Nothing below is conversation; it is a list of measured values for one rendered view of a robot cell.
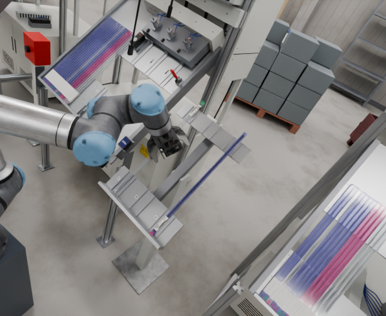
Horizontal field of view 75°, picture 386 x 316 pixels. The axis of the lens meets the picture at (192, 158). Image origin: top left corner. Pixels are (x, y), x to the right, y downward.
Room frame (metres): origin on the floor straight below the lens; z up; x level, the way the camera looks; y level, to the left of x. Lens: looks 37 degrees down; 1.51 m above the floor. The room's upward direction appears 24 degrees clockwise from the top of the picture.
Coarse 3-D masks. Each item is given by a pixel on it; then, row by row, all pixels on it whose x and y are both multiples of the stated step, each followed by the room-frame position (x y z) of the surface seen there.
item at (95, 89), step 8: (96, 80) 1.12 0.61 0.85; (88, 88) 1.08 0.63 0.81; (96, 88) 1.09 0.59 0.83; (104, 88) 1.09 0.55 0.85; (80, 96) 1.05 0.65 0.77; (88, 96) 1.05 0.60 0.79; (96, 96) 1.05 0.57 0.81; (72, 104) 1.01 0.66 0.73; (80, 104) 1.01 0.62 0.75; (80, 112) 0.98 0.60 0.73; (128, 128) 0.93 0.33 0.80; (136, 128) 0.93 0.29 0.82; (120, 136) 0.89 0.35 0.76; (128, 136) 0.90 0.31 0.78
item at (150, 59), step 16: (128, 0) 1.55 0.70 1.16; (112, 16) 1.45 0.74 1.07; (128, 16) 1.45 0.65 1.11; (144, 16) 1.45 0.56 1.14; (144, 48) 1.28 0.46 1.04; (160, 48) 1.29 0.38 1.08; (144, 64) 1.21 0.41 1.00; (160, 64) 1.21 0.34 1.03; (176, 64) 1.21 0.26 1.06; (160, 80) 1.14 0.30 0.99
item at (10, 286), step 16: (0, 224) 0.42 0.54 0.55; (16, 240) 0.39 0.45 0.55; (16, 256) 0.35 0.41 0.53; (0, 272) 0.30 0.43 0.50; (16, 272) 0.34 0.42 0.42; (0, 288) 0.28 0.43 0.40; (16, 288) 0.33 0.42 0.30; (0, 304) 0.27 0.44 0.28; (16, 304) 0.32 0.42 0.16; (32, 304) 0.38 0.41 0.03
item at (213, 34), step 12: (144, 0) 1.43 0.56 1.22; (156, 0) 1.42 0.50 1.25; (168, 0) 1.42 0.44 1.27; (156, 12) 1.42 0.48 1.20; (180, 12) 1.35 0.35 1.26; (192, 12) 1.35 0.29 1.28; (192, 24) 1.29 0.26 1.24; (204, 24) 1.29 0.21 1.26; (204, 36) 1.24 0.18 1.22; (216, 36) 1.24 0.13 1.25; (216, 48) 1.27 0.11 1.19
